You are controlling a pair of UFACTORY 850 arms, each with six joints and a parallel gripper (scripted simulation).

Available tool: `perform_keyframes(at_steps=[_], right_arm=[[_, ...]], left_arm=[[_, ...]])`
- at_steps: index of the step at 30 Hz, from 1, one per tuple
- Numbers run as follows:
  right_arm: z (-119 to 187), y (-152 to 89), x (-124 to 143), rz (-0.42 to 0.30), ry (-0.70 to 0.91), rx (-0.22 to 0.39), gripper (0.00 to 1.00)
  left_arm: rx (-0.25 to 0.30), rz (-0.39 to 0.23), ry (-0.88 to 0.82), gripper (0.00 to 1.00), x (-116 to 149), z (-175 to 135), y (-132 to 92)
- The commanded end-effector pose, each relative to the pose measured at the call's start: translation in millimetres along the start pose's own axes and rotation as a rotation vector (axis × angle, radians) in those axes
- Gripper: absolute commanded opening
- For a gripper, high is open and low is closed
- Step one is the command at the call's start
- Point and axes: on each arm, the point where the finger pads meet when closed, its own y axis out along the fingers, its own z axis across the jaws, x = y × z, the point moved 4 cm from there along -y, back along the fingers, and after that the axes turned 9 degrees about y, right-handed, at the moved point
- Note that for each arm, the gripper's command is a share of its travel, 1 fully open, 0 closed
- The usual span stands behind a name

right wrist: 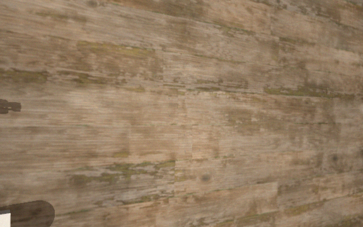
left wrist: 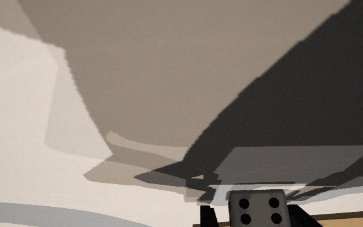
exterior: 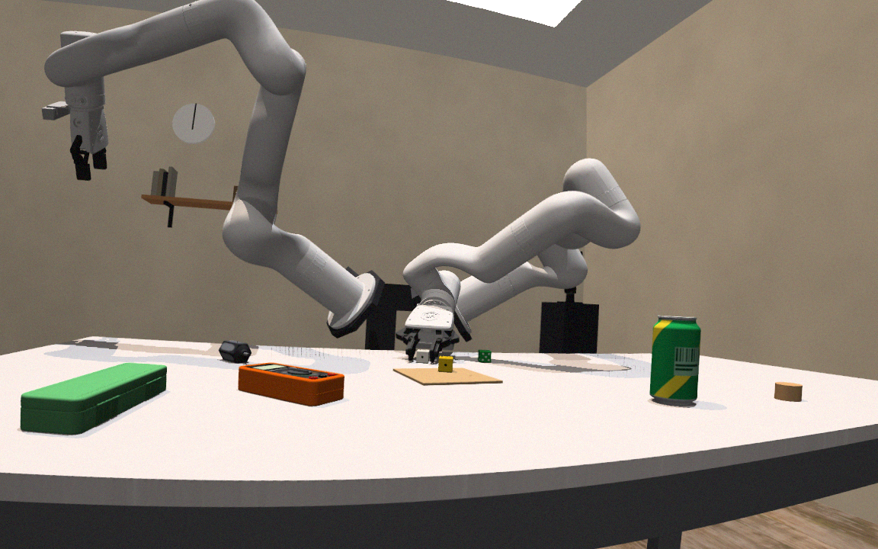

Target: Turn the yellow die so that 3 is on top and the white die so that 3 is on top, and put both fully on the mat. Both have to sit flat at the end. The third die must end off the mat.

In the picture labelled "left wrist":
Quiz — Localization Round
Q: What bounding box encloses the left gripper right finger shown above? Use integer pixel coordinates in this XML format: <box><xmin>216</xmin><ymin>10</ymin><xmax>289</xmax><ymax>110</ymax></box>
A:
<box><xmin>287</xmin><ymin>204</ymin><xmax>323</xmax><ymax>227</ymax></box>

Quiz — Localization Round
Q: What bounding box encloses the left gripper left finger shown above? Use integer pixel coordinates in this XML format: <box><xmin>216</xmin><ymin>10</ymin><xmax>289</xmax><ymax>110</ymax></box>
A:
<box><xmin>200</xmin><ymin>206</ymin><xmax>219</xmax><ymax>227</ymax></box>

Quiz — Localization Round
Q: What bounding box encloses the white die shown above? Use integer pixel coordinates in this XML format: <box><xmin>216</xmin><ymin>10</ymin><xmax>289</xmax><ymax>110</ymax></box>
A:
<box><xmin>228</xmin><ymin>190</ymin><xmax>291</xmax><ymax>227</ymax></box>

